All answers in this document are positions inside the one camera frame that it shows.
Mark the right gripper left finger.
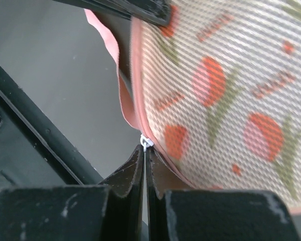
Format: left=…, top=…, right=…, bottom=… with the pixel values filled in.
left=0, top=145, right=144, bottom=240

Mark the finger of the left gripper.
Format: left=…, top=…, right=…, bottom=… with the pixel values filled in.
left=56, top=0, right=172, bottom=26

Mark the white zipper pull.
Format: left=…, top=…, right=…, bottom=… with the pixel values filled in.
left=140, top=134, right=154, bottom=153

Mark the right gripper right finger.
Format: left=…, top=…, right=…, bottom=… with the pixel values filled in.
left=145, top=148, right=300, bottom=240

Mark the floral mesh laundry bag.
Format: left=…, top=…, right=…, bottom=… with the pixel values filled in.
left=84, top=0, right=301, bottom=214

